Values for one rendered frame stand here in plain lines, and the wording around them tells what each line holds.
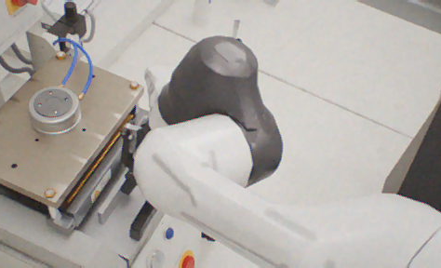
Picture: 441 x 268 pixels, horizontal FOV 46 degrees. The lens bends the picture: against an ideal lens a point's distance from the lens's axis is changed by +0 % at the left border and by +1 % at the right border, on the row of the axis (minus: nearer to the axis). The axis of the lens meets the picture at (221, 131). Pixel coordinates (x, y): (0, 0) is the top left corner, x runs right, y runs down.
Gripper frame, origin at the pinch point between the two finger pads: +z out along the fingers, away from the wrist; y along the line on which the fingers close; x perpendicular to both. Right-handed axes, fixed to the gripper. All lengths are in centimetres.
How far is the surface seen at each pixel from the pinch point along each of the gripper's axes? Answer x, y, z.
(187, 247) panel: 2.4, 17.2, 16.2
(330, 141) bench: 50, 38, 16
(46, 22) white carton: 45, -42, 37
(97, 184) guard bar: -5.1, -4.7, -1.1
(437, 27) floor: 229, 99, 74
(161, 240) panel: -2.3, 10.8, 9.7
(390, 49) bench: 95, 45, 13
